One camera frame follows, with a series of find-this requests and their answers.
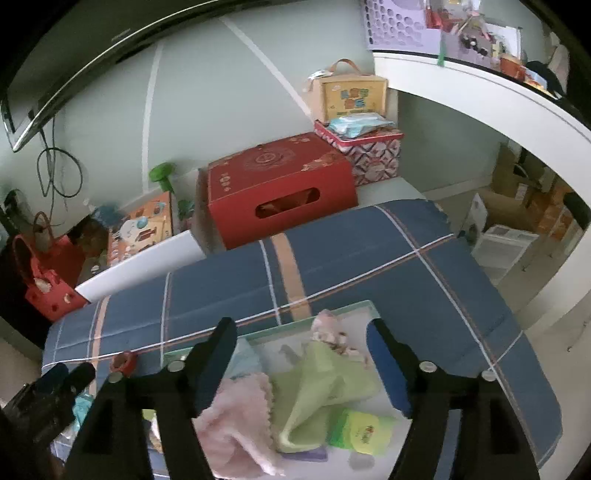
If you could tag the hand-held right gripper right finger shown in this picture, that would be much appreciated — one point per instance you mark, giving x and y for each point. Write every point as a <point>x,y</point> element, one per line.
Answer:
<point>388,364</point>

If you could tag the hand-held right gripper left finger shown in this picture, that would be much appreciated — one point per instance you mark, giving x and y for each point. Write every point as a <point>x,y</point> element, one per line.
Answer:
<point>214,369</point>

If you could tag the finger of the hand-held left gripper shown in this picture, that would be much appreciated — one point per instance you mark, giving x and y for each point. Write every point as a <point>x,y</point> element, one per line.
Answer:
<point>81,374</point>
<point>53,376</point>

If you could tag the pink towel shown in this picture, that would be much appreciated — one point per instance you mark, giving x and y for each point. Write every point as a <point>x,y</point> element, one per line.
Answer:
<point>240,415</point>

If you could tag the pink fluffy scrunchie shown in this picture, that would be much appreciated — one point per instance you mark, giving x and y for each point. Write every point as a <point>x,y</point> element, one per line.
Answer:
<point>330,332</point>

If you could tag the teal shallow tray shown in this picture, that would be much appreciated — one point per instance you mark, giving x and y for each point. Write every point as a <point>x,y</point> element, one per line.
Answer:
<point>277,341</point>

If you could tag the light green cloth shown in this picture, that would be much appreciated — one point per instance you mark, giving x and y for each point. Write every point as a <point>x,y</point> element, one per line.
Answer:
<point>314,392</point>

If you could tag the purple cartoon snack packet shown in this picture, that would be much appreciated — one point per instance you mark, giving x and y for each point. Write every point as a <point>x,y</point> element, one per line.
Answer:
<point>309,455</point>

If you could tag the red felt handbag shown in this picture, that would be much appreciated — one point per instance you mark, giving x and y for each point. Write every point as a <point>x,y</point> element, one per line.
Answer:
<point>46,295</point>

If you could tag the blue plaid tablecloth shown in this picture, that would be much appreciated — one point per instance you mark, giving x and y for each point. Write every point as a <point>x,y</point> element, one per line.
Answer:
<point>346,258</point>

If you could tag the orange toy box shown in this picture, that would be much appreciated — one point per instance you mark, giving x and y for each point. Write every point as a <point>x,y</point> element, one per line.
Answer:
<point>138,230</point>

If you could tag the white plastic storage box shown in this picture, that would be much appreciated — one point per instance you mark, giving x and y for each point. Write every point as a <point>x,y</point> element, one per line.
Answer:
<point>501,251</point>

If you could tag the blue plastic bottle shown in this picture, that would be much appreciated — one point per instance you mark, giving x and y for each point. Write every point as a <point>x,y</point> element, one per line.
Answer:
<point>107,214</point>

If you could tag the red cardboard gift box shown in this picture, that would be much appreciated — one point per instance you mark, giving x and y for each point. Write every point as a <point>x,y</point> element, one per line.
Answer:
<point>286,184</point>

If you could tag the red patterned tin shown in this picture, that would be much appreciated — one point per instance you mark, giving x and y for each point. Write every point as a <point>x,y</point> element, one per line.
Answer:
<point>374,159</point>

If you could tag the brown cardboard box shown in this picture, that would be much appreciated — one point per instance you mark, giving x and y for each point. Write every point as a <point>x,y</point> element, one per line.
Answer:
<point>512,175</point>

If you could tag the wet wipes packet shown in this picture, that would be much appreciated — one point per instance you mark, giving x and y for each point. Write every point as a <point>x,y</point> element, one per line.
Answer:
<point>360,124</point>

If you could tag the white desk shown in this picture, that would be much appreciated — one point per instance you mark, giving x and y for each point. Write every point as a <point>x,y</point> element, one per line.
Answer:
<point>485,81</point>

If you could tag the flat screen television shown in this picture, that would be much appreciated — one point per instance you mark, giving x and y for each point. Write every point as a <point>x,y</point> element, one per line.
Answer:
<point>92,60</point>

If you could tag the pile of small desk items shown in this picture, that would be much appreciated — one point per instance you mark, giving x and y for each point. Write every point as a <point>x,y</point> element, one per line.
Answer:
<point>480,37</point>

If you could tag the lavender perforated basket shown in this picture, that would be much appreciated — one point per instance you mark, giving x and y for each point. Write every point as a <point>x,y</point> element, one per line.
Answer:
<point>397,23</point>

